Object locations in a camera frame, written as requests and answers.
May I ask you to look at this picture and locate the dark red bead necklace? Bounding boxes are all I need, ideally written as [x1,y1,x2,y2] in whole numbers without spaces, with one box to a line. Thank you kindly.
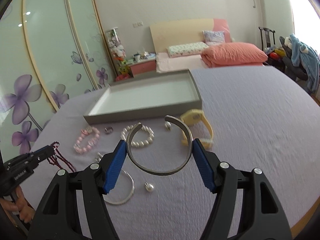
[47,141,76,173]

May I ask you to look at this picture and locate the thin silver bangle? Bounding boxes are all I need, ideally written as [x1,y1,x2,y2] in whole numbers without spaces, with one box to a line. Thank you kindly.
[103,170,135,205]

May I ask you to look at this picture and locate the pink bead bracelet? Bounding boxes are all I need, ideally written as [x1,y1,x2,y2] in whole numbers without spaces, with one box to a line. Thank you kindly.
[73,126,101,155]

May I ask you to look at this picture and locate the white pearl bracelet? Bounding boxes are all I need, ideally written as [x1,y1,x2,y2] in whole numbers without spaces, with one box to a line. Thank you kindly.
[120,122,155,148]

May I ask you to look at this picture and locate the single pearl earring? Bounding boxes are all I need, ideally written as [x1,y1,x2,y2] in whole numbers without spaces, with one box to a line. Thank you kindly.
[144,183,155,192]

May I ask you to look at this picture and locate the yellow wrist watch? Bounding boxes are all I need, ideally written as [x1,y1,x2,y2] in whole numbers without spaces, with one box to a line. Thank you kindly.
[181,109,214,150]

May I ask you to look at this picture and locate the dark metal cuff bangle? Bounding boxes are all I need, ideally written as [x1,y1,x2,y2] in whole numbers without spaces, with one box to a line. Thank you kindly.
[123,117,195,179]

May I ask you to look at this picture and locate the pearl cluster charm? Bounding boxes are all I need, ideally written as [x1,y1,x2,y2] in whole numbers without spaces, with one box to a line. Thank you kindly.
[95,152,103,162]

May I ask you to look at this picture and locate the person's left hand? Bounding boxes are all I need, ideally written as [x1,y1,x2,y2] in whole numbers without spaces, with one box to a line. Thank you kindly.
[1,186,35,224]

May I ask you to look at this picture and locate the lilac bedspread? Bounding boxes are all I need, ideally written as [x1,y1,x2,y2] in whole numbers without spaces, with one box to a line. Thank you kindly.
[21,67,319,239]

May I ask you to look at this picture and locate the red bin bag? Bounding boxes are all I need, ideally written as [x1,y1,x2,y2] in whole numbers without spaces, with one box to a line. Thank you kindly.
[116,73,131,81]

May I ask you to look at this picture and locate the sliding wardrobe floral doors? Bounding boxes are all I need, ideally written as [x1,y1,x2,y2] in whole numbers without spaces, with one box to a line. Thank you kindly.
[1,0,116,160]

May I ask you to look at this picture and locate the clear tube of plush toys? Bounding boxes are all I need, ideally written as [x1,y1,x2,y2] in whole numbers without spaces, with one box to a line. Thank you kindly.
[105,27,130,76]

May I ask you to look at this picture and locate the pink bedside table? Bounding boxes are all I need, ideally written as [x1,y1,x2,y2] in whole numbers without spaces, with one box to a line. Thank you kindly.
[130,59,156,77]

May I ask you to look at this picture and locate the grey shallow tray box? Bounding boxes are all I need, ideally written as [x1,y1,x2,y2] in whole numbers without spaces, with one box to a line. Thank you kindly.
[84,70,202,125]

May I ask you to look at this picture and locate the pink bed sheet mattress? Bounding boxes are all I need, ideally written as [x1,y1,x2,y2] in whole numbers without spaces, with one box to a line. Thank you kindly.
[156,53,208,73]

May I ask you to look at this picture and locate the salmon folded duvet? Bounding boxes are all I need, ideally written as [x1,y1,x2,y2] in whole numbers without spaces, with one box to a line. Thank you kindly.
[201,42,268,68]

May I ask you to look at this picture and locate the blue plush robe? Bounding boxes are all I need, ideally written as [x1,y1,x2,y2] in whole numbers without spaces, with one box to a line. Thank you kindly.
[289,34,319,93]

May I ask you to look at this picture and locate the beige pink headboard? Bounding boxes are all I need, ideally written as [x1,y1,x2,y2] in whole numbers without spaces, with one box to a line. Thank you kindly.
[150,18,232,54]

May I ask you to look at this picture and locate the floral white pillow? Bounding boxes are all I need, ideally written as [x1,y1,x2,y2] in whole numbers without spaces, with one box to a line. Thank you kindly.
[167,42,209,58]

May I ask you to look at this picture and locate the dark wooden chair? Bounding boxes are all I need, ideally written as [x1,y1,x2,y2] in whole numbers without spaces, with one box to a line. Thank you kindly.
[258,27,276,50]

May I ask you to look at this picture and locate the purple patterned pillow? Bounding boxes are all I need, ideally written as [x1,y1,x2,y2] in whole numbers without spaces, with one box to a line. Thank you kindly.
[203,30,225,46]

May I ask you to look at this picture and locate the white wall socket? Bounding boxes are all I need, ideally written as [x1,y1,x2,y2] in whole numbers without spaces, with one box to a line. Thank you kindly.
[133,22,143,28]

